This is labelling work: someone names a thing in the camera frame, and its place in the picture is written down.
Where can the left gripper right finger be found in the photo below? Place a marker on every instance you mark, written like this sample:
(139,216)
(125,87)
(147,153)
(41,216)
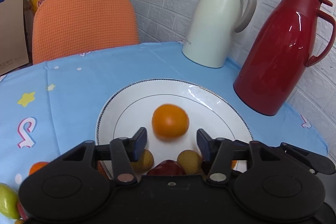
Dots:
(217,156)

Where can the red thermos jug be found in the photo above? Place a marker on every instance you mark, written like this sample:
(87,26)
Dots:
(280,54)

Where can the mandarin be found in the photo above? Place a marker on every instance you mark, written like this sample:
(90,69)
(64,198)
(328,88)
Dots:
(37,166)

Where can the white thermos jug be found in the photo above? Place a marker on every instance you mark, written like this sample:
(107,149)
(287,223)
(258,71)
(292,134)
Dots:
(209,38)

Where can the dark red plum back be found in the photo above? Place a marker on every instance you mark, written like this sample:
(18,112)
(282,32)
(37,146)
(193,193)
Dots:
(21,211)

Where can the dark red plum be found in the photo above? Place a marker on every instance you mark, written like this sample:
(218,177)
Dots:
(21,211)
(167,168)

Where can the blue cartoon tablecloth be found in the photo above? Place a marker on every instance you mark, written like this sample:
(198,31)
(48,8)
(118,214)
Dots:
(49,112)

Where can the brown longan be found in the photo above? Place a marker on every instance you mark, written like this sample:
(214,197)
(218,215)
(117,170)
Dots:
(145,162)
(190,161)

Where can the dark red plum front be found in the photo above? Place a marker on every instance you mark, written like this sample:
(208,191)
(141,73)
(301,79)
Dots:
(167,168)

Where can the green apple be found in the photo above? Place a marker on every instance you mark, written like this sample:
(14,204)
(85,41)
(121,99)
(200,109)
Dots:
(9,200)

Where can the large orange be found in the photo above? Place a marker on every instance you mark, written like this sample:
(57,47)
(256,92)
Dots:
(169,122)
(233,164)

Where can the brown longan front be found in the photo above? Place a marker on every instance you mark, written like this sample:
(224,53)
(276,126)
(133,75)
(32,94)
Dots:
(145,162)

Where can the brown cardboard box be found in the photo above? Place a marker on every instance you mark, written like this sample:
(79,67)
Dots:
(13,49)

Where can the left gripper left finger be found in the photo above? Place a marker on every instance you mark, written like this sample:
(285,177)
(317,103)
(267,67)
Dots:
(123,151)

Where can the white ceramic plate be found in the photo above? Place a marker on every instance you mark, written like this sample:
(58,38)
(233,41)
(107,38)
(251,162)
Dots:
(133,106)

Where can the orange chair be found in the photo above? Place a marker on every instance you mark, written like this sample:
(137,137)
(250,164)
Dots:
(63,28)

